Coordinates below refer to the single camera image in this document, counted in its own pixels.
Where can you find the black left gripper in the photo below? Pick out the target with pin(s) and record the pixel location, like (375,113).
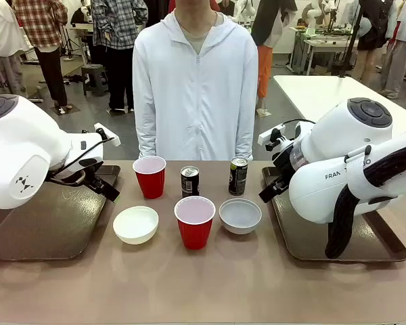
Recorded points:
(94,176)

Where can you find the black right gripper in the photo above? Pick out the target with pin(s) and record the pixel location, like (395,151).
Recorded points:
(283,166)

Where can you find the black Pepsi can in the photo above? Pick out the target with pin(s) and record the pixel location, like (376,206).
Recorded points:
(189,184)
(238,179)

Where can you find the grey bowl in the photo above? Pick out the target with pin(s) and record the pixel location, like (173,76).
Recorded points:
(240,216)

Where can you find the white bowl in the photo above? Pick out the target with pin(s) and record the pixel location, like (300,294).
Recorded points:
(135,225)

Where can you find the red plastic cup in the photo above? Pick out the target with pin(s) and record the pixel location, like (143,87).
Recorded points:
(150,186)
(194,233)

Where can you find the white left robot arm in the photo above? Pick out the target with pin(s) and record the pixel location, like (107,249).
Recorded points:
(20,152)

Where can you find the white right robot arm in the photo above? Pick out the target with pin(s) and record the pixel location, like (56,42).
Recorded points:
(341,152)

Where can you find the person's right forearm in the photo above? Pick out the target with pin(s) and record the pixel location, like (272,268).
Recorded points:
(147,135)

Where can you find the person's left forearm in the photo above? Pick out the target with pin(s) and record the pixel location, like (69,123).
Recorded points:
(245,135)

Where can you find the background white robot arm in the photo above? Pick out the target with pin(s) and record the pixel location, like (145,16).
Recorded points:
(313,13)

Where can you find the brown plastic serving tray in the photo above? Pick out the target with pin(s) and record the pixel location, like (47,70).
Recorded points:
(54,223)
(308,245)

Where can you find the white folding table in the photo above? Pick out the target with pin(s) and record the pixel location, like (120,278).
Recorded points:
(311,94)

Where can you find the grey plastic stool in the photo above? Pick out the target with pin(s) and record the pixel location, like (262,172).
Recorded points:
(94,72)

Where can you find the person in white hoodie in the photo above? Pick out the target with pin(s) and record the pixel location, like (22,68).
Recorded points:
(196,94)

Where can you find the bystander in orange trousers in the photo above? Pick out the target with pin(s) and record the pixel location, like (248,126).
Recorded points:
(265,61)

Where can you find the background work desk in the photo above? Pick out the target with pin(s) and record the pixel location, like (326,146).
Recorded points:
(325,44)

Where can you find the bystander in blue plaid shirt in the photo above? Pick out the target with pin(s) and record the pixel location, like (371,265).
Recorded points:
(118,27)

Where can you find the black stand pole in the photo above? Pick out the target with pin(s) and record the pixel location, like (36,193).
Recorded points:
(352,40)

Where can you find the bystander in red plaid shirt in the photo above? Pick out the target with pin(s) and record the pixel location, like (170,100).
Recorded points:
(40,20)

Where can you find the bystander in dark top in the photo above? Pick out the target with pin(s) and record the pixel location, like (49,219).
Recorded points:
(375,30)

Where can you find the bystander in white shirt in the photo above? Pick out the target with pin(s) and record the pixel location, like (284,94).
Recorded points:
(1,30)

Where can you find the bystander in light clothes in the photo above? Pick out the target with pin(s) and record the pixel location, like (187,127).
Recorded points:
(404,40)

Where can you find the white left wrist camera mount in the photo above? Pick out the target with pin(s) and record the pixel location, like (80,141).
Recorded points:
(107,136)

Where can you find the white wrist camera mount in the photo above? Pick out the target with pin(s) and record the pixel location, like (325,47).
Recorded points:
(107,136)
(269,133)

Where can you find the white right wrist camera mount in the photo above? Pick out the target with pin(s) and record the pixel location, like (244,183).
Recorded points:
(269,133)

